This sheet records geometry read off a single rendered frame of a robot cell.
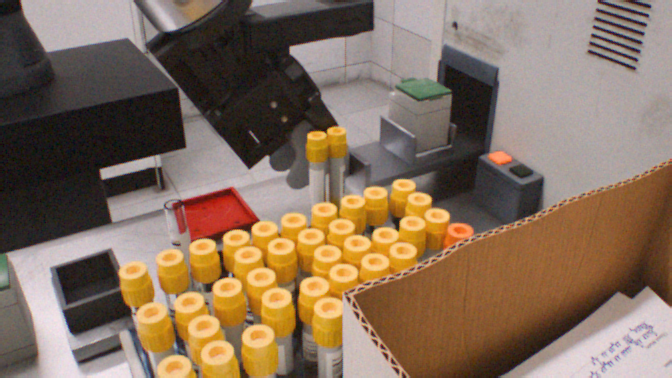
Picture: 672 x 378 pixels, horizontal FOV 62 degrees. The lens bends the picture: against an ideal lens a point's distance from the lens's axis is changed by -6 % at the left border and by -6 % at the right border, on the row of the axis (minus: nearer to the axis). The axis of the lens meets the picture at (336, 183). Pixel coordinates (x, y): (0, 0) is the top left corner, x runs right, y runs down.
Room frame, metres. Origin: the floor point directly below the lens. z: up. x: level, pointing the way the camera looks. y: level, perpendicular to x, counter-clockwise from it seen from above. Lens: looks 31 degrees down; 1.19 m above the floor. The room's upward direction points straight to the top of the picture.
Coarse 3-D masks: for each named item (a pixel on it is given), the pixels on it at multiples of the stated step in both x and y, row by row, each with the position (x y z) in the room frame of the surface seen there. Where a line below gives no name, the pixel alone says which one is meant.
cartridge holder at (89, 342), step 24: (72, 264) 0.34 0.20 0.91; (96, 264) 0.35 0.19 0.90; (72, 288) 0.33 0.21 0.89; (96, 288) 0.33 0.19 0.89; (120, 288) 0.31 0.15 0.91; (72, 312) 0.29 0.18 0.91; (96, 312) 0.30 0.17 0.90; (120, 312) 0.31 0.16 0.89; (72, 336) 0.28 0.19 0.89; (96, 336) 0.28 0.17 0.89
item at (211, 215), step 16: (224, 192) 0.49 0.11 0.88; (192, 208) 0.46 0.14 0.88; (208, 208) 0.46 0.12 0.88; (224, 208) 0.46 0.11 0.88; (240, 208) 0.46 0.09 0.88; (192, 224) 0.44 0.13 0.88; (208, 224) 0.44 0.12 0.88; (224, 224) 0.44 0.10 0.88; (240, 224) 0.43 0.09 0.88; (192, 240) 0.41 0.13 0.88
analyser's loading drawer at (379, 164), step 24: (384, 120) 0.52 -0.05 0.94; (480, 120) 0.58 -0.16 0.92; (384, 144) 0.52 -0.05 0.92; (408, 144) 0.48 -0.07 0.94; (456, 144) 0.52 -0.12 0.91; (480, 144) 0.52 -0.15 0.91; (360, 168) 0.45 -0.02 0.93; (384, 168) 0.48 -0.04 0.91; (408, 168) 0.48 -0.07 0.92; (432, 168) 0.48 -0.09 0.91; (360, 192) 0.45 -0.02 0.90
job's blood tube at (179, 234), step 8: (176, 200) 0.32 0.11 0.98; (168, 208) 0.31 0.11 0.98; (176, 208) 0.31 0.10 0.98; (168, 216) 0.31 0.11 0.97; (176, 216) 0.31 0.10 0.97; (184, 216) 0.31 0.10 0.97; (168, 224) 0.31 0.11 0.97; (176, 224) 0.31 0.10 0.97; (184, 224) 0.31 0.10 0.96; (176, 232) 0.31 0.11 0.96; (184, 232) 0.31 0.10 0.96; (176, 240) 0.31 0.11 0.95; (184, 240) 0.31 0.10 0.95; (176, 248) 0.31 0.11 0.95; (184, 248) 0.31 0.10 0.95; (184, 256) 0.31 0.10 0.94; (192, 280) 0.31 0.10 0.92; (192, 288) 0.31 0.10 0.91
